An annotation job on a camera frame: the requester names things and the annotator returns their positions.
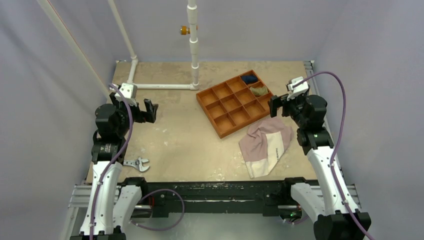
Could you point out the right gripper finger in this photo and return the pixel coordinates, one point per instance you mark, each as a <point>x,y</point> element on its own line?
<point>274,104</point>
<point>285,109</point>

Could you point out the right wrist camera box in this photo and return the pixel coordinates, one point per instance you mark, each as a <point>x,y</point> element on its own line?
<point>296,87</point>

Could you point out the orange yellow valve knob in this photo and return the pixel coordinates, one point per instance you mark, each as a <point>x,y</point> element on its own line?
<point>186,30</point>

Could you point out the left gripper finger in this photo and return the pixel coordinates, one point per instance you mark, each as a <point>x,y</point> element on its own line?
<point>148,105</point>
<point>152,109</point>

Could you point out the aluminium frame rails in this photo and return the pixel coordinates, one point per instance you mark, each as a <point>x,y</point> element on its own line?
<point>81,193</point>

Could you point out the white PVC pipe frame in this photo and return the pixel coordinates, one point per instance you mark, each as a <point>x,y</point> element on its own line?
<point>103,32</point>

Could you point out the rolled blue cloth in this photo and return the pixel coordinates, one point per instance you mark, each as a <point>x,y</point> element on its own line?
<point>249,79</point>

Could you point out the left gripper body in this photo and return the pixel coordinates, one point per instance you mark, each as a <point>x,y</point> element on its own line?
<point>137,116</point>

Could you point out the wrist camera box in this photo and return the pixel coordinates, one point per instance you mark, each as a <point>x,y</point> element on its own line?
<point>128,91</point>
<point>296,87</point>

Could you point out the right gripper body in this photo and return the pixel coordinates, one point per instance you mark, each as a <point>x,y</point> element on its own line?
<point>283,104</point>

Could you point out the adjustable wrench red handle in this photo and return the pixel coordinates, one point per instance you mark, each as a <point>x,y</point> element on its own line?
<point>140,164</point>

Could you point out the rolled olive cloth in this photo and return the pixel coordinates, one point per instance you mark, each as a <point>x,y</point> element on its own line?
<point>259,91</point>

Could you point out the pink and white underwear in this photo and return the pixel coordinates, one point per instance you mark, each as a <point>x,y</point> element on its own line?
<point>264,144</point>

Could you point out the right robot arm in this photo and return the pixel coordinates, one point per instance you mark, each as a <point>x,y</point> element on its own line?
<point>334,213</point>

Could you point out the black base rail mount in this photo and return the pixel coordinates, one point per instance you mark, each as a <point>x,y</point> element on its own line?
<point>270,198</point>

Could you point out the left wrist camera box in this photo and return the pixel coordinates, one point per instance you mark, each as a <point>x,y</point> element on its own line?
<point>128,91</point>

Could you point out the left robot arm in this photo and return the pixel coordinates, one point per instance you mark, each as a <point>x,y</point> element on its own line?
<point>110,205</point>

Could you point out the orange compartment tray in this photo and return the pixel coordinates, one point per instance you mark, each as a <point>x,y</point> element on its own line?
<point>231,106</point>

